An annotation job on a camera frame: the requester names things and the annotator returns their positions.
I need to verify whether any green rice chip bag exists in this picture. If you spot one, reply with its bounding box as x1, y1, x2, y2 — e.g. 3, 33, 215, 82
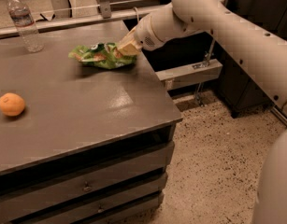
68, 43, 136, 70

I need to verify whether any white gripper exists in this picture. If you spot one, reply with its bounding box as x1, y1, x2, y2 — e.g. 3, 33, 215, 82
117, 12, 165, 56

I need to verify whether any grey drawer cabinet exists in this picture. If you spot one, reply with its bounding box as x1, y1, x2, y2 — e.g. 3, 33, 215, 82
0, 21, 181, 224

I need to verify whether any clear plastic water bottle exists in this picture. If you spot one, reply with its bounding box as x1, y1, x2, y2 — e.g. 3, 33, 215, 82
7, 0, 44, 52

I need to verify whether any orange fruit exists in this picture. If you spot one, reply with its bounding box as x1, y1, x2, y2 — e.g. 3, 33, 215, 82
0, 92, 25, 117

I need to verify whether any grey metal frame rail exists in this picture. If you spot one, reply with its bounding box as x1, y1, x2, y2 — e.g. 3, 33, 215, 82
0, 0, 234, 91

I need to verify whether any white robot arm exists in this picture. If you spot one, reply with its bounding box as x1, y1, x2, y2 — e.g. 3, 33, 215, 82
118, 0, 287, 224

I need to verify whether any dark cabinet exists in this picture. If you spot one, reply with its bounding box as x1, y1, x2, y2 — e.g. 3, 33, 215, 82
214, 0, 287, 118

